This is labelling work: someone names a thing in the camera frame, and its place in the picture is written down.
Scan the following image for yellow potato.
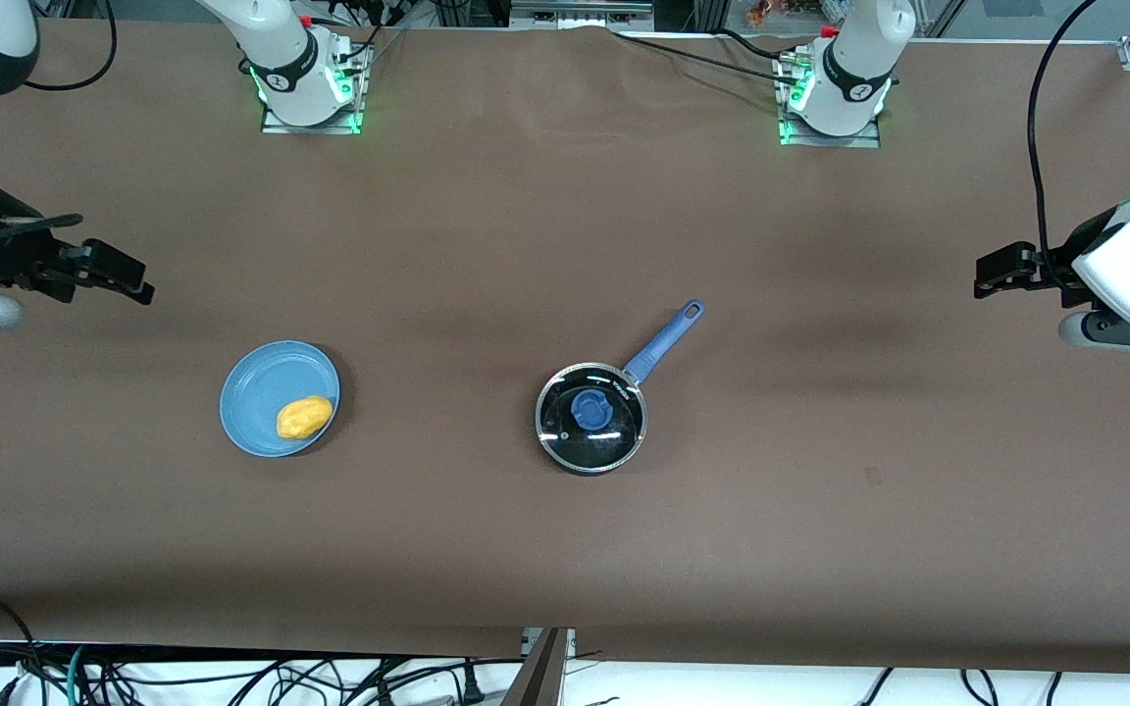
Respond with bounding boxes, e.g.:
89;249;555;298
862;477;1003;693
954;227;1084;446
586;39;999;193
276;394;334;441

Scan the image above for glass lid with blue knob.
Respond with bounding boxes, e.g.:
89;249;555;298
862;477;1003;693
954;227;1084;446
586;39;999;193
538;365;646;470

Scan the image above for blue round plate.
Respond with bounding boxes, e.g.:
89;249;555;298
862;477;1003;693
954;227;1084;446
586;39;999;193
219;340;341;459

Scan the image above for brown table mat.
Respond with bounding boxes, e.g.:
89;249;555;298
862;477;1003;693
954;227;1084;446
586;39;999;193
0;18;1130;660

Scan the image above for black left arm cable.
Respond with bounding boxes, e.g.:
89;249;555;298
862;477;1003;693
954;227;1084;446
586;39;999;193
1027;0;1120;258

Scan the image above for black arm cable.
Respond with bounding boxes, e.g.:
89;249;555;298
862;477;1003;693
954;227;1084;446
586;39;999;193
24;0;119;92
1027;0;1120;258

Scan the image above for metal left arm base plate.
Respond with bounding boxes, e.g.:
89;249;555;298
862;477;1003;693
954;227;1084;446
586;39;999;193
777;51;884;149

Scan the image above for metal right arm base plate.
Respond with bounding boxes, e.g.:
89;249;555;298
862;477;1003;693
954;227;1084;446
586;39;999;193
259;37;373;136

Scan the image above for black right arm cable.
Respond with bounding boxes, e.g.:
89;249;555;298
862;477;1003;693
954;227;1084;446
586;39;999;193
24;0;119;92

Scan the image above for black pot with blue handle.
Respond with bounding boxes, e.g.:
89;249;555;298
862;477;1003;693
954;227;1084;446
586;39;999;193
535;299;705;478

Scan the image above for thin black cable on mat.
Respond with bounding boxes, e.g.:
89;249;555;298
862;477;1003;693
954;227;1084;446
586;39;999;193
610;32;803;81

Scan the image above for grey metal rail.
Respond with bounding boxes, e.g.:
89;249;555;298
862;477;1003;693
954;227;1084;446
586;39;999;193
509;0;656;30

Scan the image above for wooden and metal post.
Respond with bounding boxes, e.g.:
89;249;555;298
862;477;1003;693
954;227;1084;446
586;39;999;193
498;628;578;706

